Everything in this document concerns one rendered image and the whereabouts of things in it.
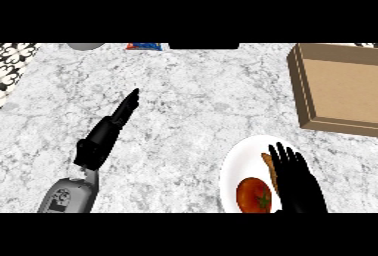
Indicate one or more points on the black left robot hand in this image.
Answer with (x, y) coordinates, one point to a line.
(101, 136)

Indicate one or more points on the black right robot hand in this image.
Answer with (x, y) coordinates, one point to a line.
(296, 183)

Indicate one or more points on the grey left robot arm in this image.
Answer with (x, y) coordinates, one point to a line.
(68, 196)

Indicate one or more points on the brown croissant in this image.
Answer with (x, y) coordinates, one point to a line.
(269, 166)

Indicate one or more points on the white plate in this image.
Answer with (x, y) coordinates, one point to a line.
(244, 166)

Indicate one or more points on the brown cardboard box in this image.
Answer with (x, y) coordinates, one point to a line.
(340, 90)

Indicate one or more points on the red tomato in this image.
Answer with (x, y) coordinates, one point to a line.
(251, 196)

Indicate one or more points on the grey round object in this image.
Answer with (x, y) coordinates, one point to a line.
(85, 46)

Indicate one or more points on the black and white patterned cloth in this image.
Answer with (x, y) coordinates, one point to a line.
(12, 66)

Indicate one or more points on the red and blue packet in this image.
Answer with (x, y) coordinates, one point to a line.
(144, 46)

